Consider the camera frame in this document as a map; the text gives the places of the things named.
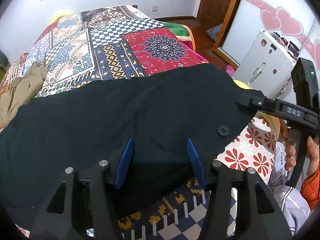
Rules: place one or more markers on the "white heart-print sliding door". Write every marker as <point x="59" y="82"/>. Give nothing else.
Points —
<point x="275" y="10"/>

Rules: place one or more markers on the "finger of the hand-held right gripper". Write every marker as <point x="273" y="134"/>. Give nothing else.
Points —
<point x="252" y="102"/>

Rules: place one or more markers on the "grey floor bag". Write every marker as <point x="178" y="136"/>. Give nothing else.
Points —
<point x="214" y="32"/>

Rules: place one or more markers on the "white printed garment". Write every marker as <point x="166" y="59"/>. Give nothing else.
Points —
<point x="287" y="205"/>

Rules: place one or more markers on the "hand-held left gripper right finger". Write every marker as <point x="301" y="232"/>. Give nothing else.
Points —
<point x="196" y="162"/>

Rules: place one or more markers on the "orange striped quilt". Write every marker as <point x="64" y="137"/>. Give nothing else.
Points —
<point x="15" y="67"/>

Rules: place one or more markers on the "white suitcase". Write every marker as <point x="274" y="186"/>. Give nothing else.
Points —
<point x="262" y="55"/>

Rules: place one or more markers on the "yellow cushion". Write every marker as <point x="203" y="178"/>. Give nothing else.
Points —
<point x="271" y="127"/>

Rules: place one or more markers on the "white wall outlet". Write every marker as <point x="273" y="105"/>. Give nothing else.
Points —
<point x="154" y="7"/>

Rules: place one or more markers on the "khaki pants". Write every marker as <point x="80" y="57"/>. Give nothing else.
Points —
<point x="22" y="90"/>

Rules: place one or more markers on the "black pants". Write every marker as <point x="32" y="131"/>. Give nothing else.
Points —
<point x="125" y="110"/>

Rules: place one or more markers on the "person's right hand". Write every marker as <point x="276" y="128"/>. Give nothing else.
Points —
<point x="290" y="155"/>

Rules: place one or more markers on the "pink shoe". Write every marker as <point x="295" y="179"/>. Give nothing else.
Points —
<point x="230" y="70"/>

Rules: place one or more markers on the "green blanket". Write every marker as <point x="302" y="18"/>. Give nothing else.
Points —
<point x="180" y="30"/>

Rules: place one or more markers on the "red flower bed sheet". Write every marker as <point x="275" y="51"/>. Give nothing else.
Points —
<point x="250" y="142"/>

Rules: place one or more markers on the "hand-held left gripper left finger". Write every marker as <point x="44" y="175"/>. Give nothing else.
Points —
<point x="123" y="165"/>

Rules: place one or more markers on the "wooden room door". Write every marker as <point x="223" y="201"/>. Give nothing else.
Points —
<point x="215" y="0"/>

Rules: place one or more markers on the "patchwork printed blanket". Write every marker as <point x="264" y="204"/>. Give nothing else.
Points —
<point x="112" y="50"/>

